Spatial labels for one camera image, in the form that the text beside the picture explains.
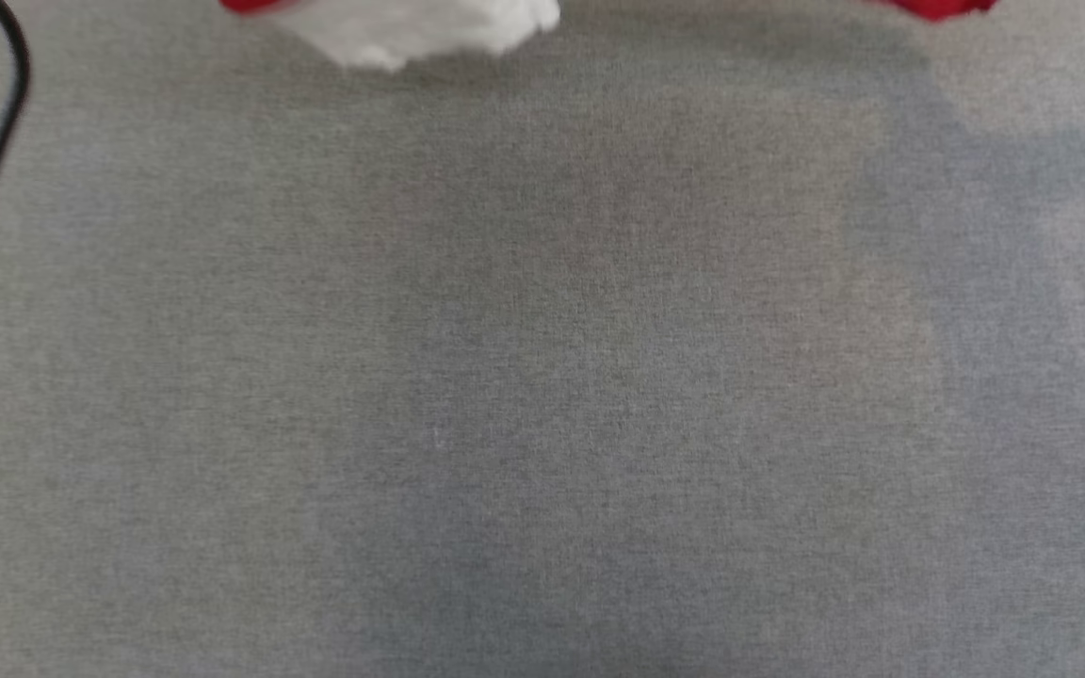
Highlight red and white garment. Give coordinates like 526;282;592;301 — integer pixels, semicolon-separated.
220;0;1000;74

